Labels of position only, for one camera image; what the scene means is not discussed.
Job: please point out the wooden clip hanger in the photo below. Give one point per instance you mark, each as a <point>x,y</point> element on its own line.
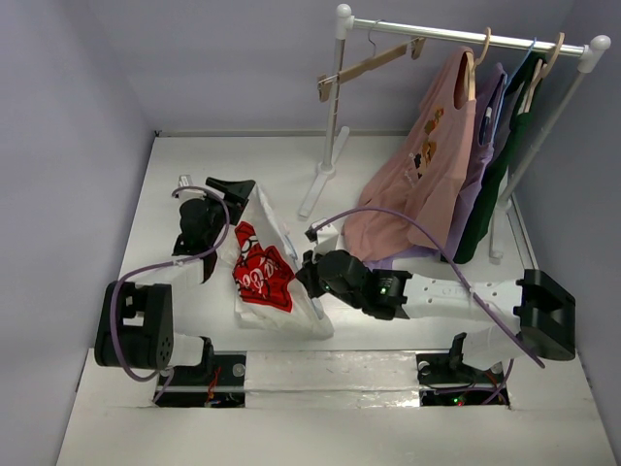
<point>414,46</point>

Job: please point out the wooden hanger under green shirt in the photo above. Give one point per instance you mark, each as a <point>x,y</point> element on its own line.
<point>541,72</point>

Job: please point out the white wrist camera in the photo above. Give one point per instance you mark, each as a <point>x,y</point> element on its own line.
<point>188,189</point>
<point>324,235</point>

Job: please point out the blue hanger under lilac shirt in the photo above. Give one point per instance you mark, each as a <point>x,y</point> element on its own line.
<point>514,68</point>

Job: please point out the light blue wire hanger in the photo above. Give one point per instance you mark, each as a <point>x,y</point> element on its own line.
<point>292,253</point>

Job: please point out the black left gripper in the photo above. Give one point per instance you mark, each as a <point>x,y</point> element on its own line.
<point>235,195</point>

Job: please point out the lilac t-shirt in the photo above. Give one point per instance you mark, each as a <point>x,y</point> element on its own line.
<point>423,196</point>

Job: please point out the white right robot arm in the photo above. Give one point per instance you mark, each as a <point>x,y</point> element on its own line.
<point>533,316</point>

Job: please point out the white red printed t-shirt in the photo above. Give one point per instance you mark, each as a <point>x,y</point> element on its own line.
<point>268,294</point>

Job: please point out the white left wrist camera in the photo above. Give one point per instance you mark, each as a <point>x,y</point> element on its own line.
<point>188,189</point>

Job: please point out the pink t-shirt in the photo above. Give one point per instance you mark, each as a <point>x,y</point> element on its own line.
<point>423,178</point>

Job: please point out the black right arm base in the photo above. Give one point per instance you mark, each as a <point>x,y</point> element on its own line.
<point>446,381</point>

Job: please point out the wooden hanger under pink shirt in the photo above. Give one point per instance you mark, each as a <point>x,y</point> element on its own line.
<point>471,65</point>

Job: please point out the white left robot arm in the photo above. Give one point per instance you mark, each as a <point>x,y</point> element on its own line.
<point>136,326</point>

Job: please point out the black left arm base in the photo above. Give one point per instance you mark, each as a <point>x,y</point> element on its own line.
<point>217,381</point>

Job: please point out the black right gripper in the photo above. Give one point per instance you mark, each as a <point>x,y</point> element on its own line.
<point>306,279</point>

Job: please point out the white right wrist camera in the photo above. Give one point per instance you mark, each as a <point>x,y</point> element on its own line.
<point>324,235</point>

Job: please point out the dark green t-shirt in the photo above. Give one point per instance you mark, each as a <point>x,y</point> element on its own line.
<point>478,196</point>

